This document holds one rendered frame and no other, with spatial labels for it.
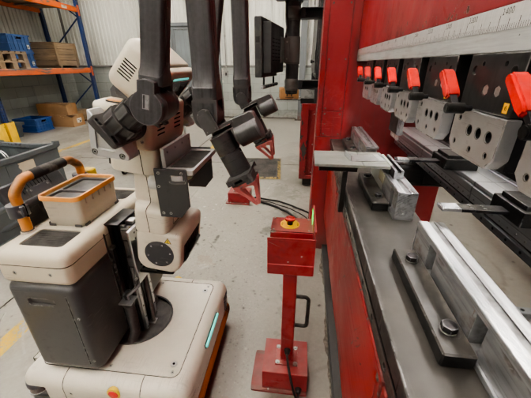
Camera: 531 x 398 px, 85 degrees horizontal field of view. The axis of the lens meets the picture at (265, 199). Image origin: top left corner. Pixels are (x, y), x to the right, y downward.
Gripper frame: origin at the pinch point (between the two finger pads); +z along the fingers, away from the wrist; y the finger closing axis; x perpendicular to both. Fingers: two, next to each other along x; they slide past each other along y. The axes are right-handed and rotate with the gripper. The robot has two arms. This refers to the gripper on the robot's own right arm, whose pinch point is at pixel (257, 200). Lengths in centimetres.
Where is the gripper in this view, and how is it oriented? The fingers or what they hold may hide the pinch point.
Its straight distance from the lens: 76.6
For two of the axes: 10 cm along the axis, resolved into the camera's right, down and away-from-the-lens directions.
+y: 1.1, -4.2, 9.0
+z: 4.5, 8.3, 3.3
